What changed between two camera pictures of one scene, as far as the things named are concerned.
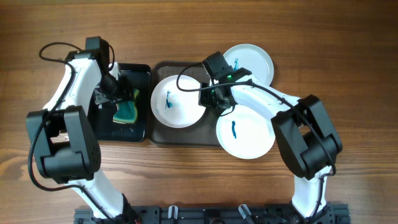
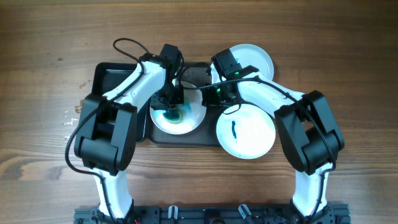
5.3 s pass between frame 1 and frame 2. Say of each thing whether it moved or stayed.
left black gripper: moved
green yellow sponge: moved
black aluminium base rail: stayed
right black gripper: stayed
